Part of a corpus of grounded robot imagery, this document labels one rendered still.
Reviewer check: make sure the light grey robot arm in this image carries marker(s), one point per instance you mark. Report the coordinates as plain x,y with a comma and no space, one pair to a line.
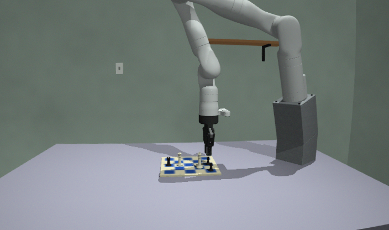
284,28

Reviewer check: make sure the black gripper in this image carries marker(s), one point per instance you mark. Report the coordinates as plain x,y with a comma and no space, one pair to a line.
208,132

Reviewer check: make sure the blue and cream chessboard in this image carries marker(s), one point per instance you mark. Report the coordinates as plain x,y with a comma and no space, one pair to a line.
189,167

